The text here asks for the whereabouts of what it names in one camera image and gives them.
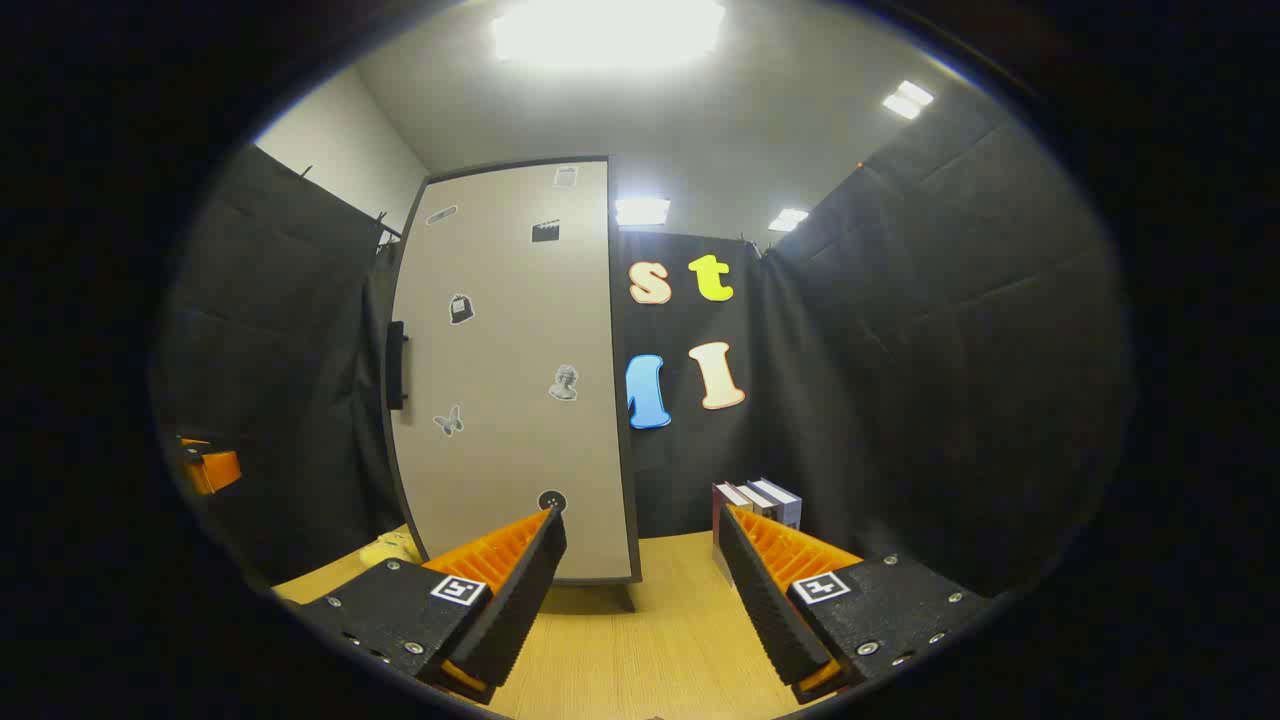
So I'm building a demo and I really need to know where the large ceiling light panel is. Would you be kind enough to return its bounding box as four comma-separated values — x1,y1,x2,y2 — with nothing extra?
490,0,728,71

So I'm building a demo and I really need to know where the black door handle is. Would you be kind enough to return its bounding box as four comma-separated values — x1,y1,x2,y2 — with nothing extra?
386,320,410,412

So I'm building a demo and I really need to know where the yellow soft toy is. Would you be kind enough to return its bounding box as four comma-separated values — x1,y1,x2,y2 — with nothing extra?
358,530,425,569

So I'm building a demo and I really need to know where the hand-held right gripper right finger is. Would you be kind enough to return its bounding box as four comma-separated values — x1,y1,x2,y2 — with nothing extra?
718,503,991,705

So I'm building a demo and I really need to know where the dark cabinet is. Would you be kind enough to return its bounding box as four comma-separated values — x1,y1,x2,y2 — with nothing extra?
384,154,644,613

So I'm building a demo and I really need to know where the double ceiling light panel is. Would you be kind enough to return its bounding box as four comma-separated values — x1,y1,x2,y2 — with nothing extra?
881,80,935,121

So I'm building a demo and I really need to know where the black backdrop cloth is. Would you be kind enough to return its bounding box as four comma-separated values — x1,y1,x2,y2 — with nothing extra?
155,145,403,586
610,85,1136,601

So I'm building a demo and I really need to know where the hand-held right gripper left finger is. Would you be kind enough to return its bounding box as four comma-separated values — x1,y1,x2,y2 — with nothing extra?
300,508,569,705

